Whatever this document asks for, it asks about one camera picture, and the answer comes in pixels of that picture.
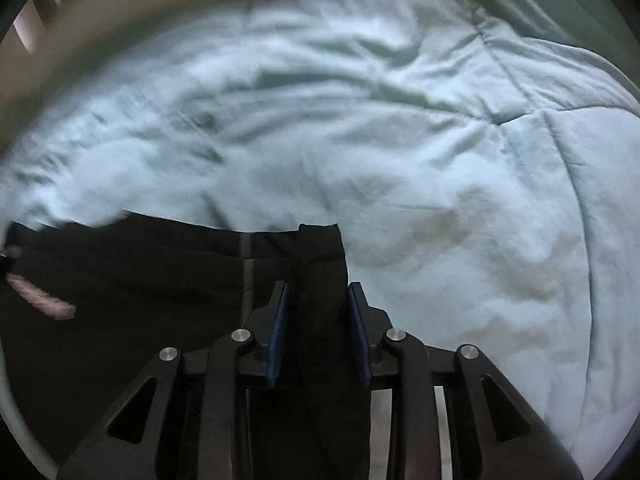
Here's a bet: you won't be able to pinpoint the light green pillow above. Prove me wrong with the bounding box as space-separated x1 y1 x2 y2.
474 0 639 84

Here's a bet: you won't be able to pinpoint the black pants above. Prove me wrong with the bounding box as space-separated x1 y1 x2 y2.
1 214 347 461

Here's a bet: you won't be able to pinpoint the light green quilted comforter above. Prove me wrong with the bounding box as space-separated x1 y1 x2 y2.
1 0 639 477

